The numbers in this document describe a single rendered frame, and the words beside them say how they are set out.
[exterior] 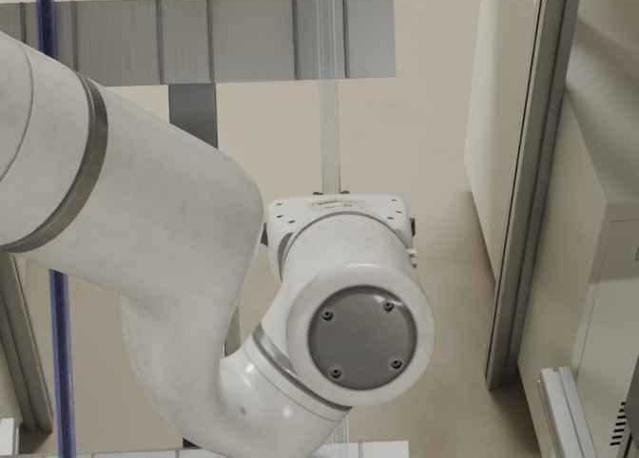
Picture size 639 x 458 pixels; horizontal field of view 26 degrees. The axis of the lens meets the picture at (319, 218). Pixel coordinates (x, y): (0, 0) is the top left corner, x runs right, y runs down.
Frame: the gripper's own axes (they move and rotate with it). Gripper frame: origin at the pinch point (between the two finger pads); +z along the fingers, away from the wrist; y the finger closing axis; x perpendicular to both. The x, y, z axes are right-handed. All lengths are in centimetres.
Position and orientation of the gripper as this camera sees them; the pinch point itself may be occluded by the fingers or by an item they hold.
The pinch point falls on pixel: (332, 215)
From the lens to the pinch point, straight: 107.1
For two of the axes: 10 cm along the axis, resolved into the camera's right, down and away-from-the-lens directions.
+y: -10.0, 0.4, -0.3
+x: 0.3, 9.8, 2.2
